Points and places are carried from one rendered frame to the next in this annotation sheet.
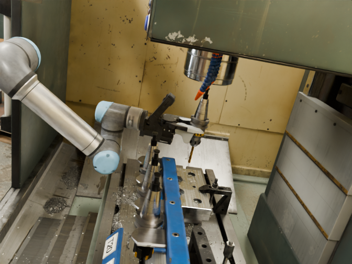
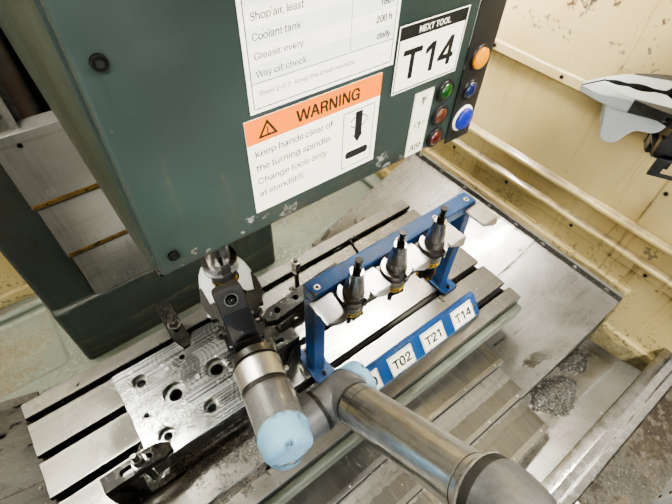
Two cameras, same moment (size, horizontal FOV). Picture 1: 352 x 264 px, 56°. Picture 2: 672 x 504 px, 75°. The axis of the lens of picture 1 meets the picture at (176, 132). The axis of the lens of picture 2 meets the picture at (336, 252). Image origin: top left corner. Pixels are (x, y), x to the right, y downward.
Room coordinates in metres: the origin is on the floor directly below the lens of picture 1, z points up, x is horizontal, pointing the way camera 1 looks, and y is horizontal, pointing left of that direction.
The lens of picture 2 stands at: (1.10, 0.46, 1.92)
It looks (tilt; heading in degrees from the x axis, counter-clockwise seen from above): 49 degrees down; 239
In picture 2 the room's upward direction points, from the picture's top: 3 degrees clockwise
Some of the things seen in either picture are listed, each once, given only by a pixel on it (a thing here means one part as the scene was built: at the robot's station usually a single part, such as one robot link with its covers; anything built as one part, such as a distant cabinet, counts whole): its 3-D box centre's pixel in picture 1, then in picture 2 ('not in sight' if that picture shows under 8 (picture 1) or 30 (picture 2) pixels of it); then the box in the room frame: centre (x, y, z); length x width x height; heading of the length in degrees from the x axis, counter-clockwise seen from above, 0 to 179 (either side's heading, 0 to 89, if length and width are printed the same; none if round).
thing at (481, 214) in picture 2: not in sight; (482, 215); (0.43, 0.00, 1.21); 0.07 x 0.05 x 0.01; 98
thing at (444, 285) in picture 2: not in sight; (449, 247); (0.44, -0.06, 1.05); 0.10 x 0.05 x 0.30; 98
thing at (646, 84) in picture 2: not in sight; (617, 103); (0.59, 0.22, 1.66); 0.09 x 0.03 x 0.06; 128
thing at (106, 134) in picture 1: (110, 143); (290, 432); (1.02, 0.21, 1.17); 0.11 x 0.08 x 0.11; 9
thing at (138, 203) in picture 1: (149, 205); (414, 258); (0.65, 0.03, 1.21); 0.07 x 0.05 x 0.01; 98
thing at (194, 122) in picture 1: (199, 121); (219, 262); (1.02, -0.07, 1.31); 0.06 x 0.06 x 0.03
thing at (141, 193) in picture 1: (149, 191); (395, 270); (0.70, 0.04, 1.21); 0.06 x 0.06 x 0.03
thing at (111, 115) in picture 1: (113, 114); (277, 419); (1.04, 0.22, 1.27); 0.11 x 0.08 x 0.09; 86
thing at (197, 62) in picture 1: (211, 59); not in sight; (1.02, -0.06, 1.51); 0.16 x 0.16 x 0.12
